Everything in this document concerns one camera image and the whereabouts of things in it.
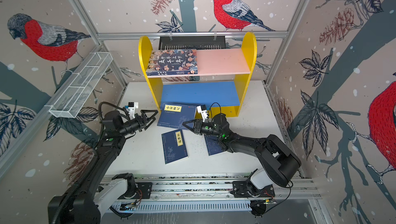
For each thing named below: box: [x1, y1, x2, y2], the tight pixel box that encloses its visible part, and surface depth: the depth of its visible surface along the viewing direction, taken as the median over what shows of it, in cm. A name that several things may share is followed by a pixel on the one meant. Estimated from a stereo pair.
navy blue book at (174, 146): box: [160, 129, 189, 165], surface depth 90 cm
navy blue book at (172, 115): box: [156, 102, 198, 130], surface depth 78 cm
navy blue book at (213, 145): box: [204, 134, 226, 156], surface depth 87 cm
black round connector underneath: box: [250, 199, 267, 219], surface depth 72 cm
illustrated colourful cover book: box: [145, 48, 199, 76], surface depth 73 cm
